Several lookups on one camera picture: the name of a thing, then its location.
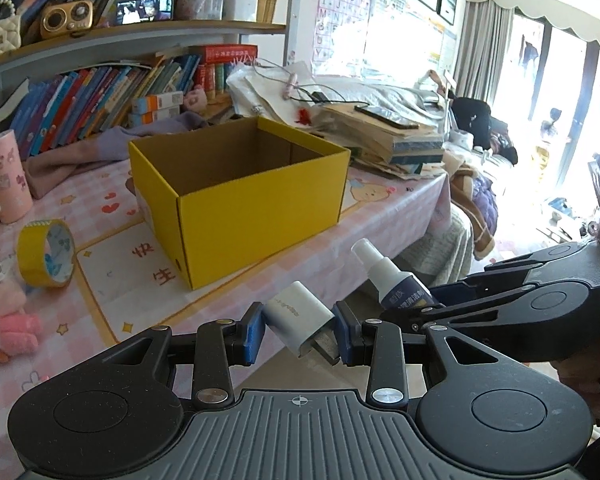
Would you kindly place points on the black smartphone with dark screen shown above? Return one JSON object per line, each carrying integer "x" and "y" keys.
{"x": 385, "y": 116}

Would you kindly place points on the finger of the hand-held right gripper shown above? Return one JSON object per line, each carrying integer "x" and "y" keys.
{"x": 445, "y": 315}
{"x": 460, "y": 285}

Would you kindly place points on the grey curtain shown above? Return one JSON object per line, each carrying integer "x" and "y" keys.
{"x": 485, "y": 55}

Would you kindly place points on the alphabet wall poster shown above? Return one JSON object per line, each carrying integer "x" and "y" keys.
{"x": 342, "y": 10}

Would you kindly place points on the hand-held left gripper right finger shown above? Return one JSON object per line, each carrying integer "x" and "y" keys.
{"x": 343, "y": 334}

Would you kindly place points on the purple padded blanket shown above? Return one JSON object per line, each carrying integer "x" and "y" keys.
{"x": 480, "y": 205}

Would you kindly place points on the white charger with grey end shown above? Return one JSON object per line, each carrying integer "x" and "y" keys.
{"x": 295, "y": 312}

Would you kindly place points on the white quilted pearl handbag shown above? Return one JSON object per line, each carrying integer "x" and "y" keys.
{"x": 1, "y": 32}

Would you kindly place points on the pink checked desktop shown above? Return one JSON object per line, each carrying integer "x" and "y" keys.
{"x": 130, "y": 317}

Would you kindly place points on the yellow cardboard box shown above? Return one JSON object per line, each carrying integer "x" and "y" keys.
{"x": 260, "y": 212}

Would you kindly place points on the yellow tape roll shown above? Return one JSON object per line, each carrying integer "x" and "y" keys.
{"x": 29, "y": 255}

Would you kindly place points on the black bag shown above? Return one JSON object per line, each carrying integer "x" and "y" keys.
{"x": 475, "y": 120}

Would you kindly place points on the pink plush toy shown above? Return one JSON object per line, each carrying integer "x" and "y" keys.
{"x": 15, "y": 327}

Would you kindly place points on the white spray bottle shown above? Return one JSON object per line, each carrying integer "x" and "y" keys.
{"x": 395, "y": 280}

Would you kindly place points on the red knot ornament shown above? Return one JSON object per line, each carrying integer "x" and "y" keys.
{"x": 304, "y": 117}

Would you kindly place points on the stack of worn paper books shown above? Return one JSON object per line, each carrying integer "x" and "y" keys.
{"x": 405, "y": 147}

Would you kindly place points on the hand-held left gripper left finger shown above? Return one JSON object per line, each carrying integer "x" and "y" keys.
{"x": 252, "y": 334}

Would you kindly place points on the person's right hand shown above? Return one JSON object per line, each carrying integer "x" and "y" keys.
{"x": 582, "y": 377}

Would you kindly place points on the gold retro radio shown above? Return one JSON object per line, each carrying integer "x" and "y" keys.
{"x": 66, "y": 20}

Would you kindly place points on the white wooden bookshelf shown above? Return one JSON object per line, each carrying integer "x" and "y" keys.
{"x": 205, "y": 35}

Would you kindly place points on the red thick dictionary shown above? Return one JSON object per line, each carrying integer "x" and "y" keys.
{"x": 225, "y": 54}

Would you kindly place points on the pink pig toy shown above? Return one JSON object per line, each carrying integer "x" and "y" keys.
{"x": 195, "y": 100}

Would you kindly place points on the lilac and pink cloth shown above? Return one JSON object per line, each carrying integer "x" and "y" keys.
{"x": 80, "y": 160}

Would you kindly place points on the black smartphone with lit screen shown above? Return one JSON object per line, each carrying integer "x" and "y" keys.
{"x": 145, "y": 11}

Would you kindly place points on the white plastic bag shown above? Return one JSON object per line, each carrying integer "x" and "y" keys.
{"x": 265, "y": 92}

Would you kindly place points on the pink cylindrical container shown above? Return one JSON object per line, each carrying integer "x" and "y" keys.
{"x": 7, "y": 180}

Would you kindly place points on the white pen holder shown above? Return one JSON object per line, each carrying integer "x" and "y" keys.
{"x": 241, "y": 6}

